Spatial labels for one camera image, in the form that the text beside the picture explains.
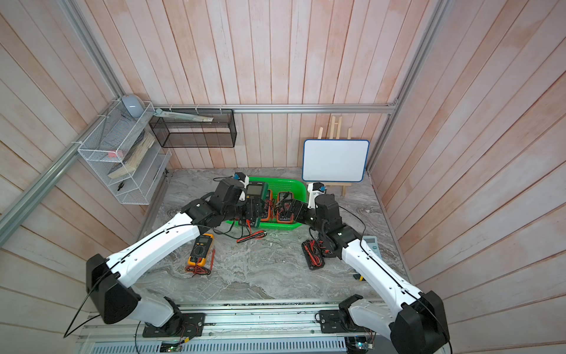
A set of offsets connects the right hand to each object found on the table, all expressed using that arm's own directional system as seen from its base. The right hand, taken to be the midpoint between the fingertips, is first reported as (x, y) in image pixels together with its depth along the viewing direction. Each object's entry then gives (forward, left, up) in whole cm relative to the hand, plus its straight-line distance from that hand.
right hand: (289, 204), depth 78 cm
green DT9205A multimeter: (+1, +12, +5) cm, 12 cm away
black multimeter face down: (-11, -10, -19) cm, 24 cm away
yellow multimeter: (-9, +36, -19) cm, 42 cm away
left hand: (-1, +12, 0) cm, 13 cm away
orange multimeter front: (+6, +2, -18) cm, 19 cm away
